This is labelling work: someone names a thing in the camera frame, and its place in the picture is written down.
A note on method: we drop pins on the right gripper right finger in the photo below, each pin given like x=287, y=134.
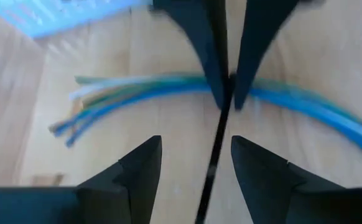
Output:
x=293, y=199

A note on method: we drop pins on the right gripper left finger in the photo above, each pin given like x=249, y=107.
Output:
x=106, y=202

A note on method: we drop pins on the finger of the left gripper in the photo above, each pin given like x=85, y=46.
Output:
x=199, y=31
x=262, y=31

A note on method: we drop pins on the black zip tie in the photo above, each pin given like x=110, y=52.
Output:
x=218, y=140

